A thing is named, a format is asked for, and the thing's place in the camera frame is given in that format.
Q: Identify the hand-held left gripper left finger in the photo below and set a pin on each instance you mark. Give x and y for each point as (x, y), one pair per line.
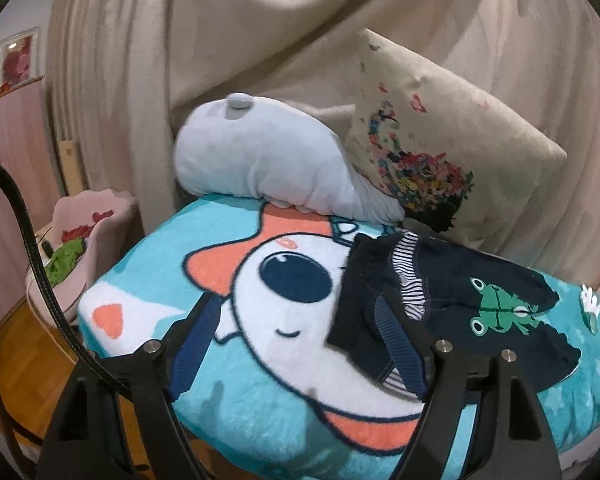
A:
(192, 355)

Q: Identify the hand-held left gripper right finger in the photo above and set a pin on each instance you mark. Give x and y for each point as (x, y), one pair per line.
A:
(399, 355)

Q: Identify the navy pants with frog print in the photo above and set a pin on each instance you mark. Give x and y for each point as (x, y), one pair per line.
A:
(480, 265)

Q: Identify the turquoise printed cartoon blanket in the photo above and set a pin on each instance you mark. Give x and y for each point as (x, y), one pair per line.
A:
(260, 410)

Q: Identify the pink shell-shaped chair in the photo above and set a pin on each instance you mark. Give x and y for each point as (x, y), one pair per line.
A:
(105, 240)

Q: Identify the green cloth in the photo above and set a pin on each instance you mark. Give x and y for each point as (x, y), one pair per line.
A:
(67, 262)

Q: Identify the red cloth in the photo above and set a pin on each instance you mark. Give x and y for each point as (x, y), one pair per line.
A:
(87, 227)

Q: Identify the grey plush toy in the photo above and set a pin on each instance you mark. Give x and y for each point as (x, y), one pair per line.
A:
(270, 155)

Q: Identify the wooden board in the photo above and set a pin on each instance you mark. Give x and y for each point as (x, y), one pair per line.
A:
(72, 165)

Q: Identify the cream floral pillow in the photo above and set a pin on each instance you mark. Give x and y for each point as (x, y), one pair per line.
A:
(460, 125)

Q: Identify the pink cabinet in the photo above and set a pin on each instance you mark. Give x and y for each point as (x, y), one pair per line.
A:
(5, 200)

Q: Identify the beige draped cloth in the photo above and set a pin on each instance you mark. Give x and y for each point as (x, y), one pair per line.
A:
(230, 35)

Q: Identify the framed flower picture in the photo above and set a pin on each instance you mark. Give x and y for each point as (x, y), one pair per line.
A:
(20, 57)

